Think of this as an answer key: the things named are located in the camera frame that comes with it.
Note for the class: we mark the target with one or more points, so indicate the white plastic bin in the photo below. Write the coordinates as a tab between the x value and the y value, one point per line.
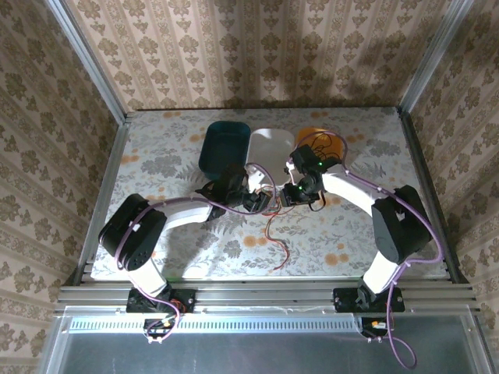
271	152

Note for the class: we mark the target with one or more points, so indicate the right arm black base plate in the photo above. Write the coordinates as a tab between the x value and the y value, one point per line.
345	300

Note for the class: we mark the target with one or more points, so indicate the aluminium frame post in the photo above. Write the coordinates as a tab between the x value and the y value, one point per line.
89	66
432	58

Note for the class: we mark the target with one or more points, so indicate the grey metal sheet panel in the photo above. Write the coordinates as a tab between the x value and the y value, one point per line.
257	354

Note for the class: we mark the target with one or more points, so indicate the aluminium front frame rail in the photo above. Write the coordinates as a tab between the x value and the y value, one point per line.
265	296

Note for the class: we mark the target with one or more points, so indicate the aluminium side rail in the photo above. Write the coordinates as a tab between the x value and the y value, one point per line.
419	156
113	167

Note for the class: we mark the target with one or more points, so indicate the orange plastic bin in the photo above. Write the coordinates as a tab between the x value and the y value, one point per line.
331	148

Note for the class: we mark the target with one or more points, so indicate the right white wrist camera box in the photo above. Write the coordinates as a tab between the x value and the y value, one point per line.
291	168

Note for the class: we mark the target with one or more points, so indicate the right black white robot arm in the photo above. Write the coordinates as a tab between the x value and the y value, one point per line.
401	226

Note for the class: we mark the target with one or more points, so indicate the teal plastic bin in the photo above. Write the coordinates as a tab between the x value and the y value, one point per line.
224	150

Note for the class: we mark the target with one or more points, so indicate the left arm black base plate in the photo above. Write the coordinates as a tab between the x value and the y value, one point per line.
183	302

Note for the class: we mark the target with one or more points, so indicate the floral patterned table mat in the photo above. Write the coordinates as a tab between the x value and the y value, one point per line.
241	253

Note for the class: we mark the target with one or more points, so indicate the small black connector board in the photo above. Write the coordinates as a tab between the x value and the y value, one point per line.
158	326
376	325

